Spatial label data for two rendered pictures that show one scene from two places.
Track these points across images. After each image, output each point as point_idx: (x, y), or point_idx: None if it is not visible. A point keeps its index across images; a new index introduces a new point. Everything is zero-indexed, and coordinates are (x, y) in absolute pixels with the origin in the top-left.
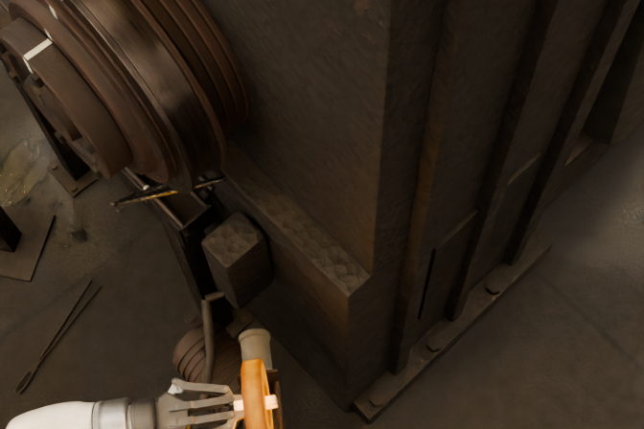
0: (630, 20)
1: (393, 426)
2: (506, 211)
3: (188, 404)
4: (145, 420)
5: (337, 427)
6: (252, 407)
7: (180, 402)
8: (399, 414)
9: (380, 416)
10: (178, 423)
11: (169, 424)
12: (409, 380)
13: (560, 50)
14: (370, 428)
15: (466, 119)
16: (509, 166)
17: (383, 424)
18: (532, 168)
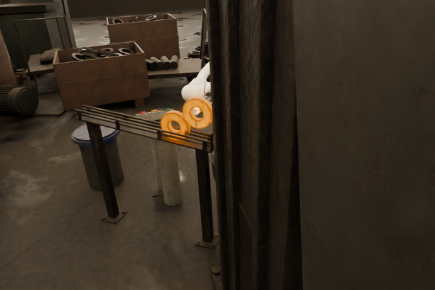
0: (286, 189)
1: (204, 284)
2: (246, 259)
3: (208, 99)
4: (210, 90)
5: (217, 264)
6: (193, 97)
7: (210, 98)
8: (207, 289)
9: (211, 281)
10: (204, 97)
11: (206, 96)
12: (216, 289)
13: (248, 89)
14: (208, 275)
15: (224, 51)
16: (228, 149)
17: (207, 281)
18: (250, 236)
